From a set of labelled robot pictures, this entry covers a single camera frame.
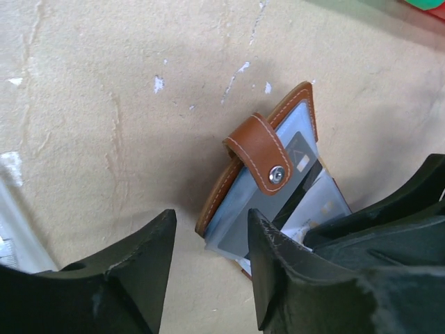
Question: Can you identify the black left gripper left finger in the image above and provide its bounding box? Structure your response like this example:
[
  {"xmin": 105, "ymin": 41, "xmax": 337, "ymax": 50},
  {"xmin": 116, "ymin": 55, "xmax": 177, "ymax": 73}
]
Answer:
[{"xmin": 1, "ymin": 209, "xmax": 177, "ymax": 333}]

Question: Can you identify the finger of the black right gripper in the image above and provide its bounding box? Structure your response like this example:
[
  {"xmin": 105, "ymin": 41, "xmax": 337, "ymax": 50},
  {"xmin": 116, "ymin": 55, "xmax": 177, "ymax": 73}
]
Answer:
[{"xmin": 304, "ymin": 154, "xmax": 444, "ymax": 270}]

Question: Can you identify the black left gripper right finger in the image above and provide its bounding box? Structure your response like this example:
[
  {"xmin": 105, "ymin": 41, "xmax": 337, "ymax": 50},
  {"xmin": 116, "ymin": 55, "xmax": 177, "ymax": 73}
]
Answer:
[{"xmin": 248, "ymin": 209, "xmax": 444, "ymax": 333}]

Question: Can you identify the brown leather card holder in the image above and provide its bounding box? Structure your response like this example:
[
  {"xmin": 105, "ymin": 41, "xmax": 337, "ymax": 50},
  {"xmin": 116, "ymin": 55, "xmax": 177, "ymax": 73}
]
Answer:
[{"xmin": 194, "ymin": 80, "xmax": 352, "ymax": 279}]

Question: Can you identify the white credit card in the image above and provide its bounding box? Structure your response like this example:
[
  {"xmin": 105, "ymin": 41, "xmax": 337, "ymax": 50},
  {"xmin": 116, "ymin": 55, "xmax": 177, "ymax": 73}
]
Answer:
[{"xmin": 233, "ymin": 154, "xmax": 350, "ymax": 272}]

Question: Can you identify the grey credit card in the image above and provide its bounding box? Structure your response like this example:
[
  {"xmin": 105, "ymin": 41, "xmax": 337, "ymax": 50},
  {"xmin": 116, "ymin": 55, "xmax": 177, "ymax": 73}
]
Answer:
[{"xmin": 206, "ymin": 132, "xmax": 323, "ymax": 259}]

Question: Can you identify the clear plastic packet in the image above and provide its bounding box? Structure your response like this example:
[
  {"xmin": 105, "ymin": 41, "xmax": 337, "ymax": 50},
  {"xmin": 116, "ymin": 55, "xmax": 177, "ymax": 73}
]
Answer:
[{"xmin": 1, "ymin": 152, "xmax": 58, "ymax": 273}]

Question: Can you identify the red bin middle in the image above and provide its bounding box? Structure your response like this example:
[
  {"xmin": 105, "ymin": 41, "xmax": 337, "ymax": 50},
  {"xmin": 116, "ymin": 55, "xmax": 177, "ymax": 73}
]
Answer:
[{"xmin": 425, "ymin": 0, "xmax": 445, "ymax": 21}]

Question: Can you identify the green plastic bin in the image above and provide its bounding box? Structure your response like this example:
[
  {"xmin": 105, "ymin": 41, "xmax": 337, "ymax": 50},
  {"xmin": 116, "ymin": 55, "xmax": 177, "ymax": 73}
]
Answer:
[{"xmin": 405, "ymin": 0, "xmax": 444, "ymax": 11}]

